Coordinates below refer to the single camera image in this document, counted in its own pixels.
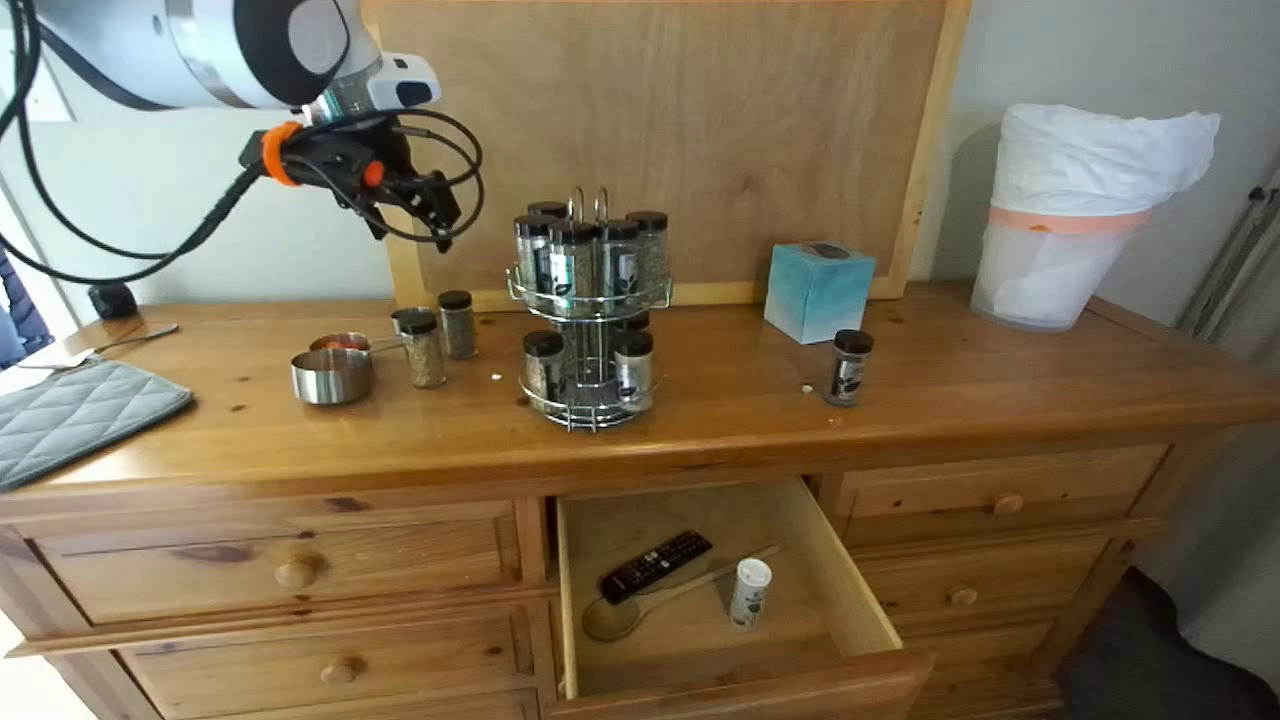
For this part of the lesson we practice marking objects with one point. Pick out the chrome revolving spice rack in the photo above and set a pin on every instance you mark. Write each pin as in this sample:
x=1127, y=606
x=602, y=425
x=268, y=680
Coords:
x=590, y=397

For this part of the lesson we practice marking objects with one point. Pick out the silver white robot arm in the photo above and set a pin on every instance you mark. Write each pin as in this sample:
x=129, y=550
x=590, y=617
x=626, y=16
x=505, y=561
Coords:
x=317, y=56

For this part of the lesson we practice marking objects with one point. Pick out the small steel measuring cup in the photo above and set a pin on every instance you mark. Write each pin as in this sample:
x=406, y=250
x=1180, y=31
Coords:
x=333, y=369

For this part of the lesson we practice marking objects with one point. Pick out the black-lid spice bottle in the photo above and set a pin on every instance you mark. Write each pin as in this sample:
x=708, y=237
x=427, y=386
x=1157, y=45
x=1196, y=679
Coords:
x=459, y=322

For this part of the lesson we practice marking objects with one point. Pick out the spice jar with brown contents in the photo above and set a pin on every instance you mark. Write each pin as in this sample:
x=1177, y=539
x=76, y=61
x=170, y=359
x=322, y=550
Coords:
x=423, y=345

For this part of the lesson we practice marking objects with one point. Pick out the upper right rack spice jar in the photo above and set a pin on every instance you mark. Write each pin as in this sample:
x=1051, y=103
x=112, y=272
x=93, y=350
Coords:
x=654, y=242

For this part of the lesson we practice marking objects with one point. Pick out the black remote control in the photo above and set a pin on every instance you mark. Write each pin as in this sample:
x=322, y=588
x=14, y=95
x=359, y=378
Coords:
x=654, y=564

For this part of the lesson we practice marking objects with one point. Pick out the grey quilted pot holder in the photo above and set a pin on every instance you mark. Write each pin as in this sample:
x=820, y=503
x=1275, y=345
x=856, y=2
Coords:
x=76, y=413

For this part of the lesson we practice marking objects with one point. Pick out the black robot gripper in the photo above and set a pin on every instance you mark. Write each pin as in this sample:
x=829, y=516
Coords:
x=374, y=168

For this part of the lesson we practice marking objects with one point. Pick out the rack spice jar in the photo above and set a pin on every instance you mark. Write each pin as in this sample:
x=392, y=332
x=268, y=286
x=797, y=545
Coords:
x=543, y=365
x=654, y=242
x=632, y=369
x=575, y=264

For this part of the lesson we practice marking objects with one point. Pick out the small black box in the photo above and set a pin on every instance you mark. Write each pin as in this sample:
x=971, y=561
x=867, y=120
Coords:
x=112, y=302

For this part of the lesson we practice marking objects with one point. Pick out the teal tissue box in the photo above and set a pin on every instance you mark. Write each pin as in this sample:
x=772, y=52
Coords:
x=816, y=289

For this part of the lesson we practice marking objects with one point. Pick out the upper front rack spice jar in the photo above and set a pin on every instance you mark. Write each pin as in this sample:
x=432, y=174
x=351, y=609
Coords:
x=575, y=264

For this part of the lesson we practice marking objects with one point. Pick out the pine wooden dresser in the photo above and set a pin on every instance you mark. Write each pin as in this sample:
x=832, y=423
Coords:
x=396, y=556

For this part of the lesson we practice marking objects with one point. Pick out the lower left rack spice jar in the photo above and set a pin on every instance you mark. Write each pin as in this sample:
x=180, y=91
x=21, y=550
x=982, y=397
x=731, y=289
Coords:
x=543, y=365

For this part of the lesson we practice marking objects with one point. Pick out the lone black-lid spice jar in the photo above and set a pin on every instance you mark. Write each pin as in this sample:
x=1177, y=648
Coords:
x=848, y=365

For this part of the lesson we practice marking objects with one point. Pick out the open wooden drawer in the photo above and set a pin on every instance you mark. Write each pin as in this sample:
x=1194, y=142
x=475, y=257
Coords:
x=820, y=648

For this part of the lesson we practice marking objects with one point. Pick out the plywood backboard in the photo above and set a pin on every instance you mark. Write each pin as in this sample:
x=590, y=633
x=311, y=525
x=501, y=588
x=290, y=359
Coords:
x=751, y=120

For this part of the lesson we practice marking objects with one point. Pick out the lower right rack spice jar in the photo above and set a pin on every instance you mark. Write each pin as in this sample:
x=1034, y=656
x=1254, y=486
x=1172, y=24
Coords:
x=632, y=369

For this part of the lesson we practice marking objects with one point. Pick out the white bin with bag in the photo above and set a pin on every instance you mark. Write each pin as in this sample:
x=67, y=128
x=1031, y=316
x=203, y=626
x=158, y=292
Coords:
x=1068, y=194

